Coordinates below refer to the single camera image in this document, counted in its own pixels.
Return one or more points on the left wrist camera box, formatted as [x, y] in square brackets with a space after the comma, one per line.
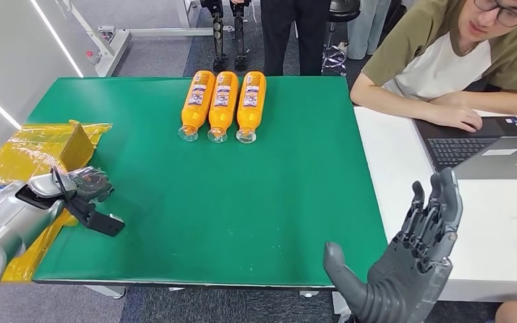
[102, 223]

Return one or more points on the black stool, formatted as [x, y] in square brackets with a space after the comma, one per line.
[343, 9]

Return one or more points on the person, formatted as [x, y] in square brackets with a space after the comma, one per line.
[428, 62]
[281, 35]
[365, 31]

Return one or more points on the yellow film wrapped box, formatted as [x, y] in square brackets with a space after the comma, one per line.
[40, 147]

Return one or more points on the grey laptop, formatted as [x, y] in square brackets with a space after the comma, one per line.
[459, 149]

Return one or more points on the grey table foot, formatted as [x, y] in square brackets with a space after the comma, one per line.
[308, 293]

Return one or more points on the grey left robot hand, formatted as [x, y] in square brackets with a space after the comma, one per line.
[91, 183]

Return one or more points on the white metal floor frame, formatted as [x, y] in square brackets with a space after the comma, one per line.
[113, 49]

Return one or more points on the black robot leg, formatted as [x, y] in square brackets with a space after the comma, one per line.
[239, 40]
[217, 40]

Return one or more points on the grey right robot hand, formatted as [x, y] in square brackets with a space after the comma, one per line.
[401, 285]

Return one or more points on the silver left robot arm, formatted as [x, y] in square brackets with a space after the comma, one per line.
[8, 218]

